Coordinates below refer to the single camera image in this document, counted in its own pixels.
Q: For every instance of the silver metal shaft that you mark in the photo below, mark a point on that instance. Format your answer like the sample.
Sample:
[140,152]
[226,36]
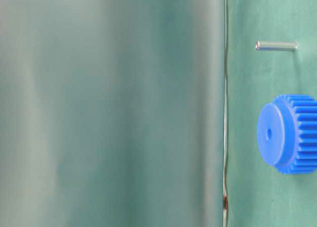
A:
[275,46]

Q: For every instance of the blue plastic gear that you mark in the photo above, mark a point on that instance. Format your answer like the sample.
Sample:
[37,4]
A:
[287,133]

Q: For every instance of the green table mat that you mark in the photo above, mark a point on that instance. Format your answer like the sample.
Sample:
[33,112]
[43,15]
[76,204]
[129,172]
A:
[271,175]

